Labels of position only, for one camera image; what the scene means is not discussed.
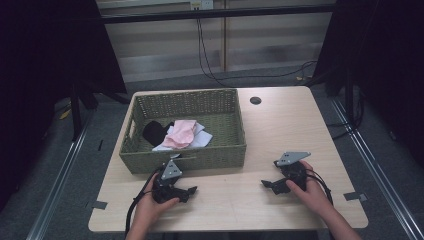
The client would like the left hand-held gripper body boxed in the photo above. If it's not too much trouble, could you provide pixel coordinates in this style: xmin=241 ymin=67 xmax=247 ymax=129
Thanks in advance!
xmin=151 ymin=159 xmax=188 ymax=205

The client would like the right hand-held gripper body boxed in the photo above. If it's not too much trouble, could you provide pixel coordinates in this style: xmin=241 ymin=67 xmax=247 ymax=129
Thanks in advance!
xmin=273 ymin=151 xmax=312 ymax=192

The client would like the person's right hand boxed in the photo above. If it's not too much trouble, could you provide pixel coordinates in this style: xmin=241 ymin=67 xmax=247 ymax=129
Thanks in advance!
xmin=285 ymin=160 xmax=335 ymax=218

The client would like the person's left hand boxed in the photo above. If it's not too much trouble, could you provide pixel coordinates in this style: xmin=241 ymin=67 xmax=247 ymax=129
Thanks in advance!
xmin=132 ymin=173 xmax=181 ymax=231

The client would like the pink sock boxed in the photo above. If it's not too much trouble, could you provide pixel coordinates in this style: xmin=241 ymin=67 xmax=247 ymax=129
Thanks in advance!
xmin=161 ymin=119 xmax=198 ymax=150

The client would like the black sock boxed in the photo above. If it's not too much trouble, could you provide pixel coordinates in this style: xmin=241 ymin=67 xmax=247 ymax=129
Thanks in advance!
xmin=142 ymin=120 xmax=175 ymax=147

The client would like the white sock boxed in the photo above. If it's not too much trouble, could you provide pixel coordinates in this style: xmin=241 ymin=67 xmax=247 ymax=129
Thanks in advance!
xmin=151 ymin=122 xmax=214 ymax=152

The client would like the green woven basket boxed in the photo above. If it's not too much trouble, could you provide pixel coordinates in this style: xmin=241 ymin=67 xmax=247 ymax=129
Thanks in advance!
xmin=118 ymin=87 xmax=248 ymax=175

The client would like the black metal stand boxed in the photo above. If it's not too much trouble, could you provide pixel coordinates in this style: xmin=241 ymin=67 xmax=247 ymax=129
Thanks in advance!
xmin=304 ymin=64 xmax=366 ymax=141
xmin=68 ymin=79 xmax=132 ymax=143

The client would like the dark curtain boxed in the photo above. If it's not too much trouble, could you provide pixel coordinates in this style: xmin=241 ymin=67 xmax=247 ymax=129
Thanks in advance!
xmin=313 ymin=0 xmax=424 ymax=168

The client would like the black horizontal metal bar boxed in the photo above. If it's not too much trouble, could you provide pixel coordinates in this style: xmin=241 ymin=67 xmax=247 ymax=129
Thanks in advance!
xmin=99 ymin=3 xmax=338 ymax=25

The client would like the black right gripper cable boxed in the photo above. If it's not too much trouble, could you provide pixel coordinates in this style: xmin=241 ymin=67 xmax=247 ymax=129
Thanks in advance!
xmin=304 ymin=167 xmax=335 ymax=206

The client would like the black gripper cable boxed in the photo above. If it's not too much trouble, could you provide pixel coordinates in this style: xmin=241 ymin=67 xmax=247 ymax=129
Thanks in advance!
xmin=124 ymin=166 xmax=165 ymax=238
xmin=304 ymin=167 xmax=335 ymax=206

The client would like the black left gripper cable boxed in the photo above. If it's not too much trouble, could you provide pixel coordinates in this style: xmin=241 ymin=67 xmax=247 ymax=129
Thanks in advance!
xmin=124 ymin=166 xmax=165 ymax=238

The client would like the silver floor rail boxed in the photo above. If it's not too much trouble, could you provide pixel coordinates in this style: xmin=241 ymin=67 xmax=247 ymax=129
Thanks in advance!
xmin=329 ymin=97 xmax=424 ymax=240
xmin=25 ymin=111 xmax=96 ymax=240

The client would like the black hanging wall cable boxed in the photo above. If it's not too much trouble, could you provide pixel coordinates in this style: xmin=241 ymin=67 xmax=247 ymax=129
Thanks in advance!
xmin=195 ymin=9 xmax=319 ymax=88

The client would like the white wall outlet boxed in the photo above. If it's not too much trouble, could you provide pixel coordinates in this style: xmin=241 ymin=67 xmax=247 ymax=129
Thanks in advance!
xmin=189 ymin=0 xmax=215 ymax=11

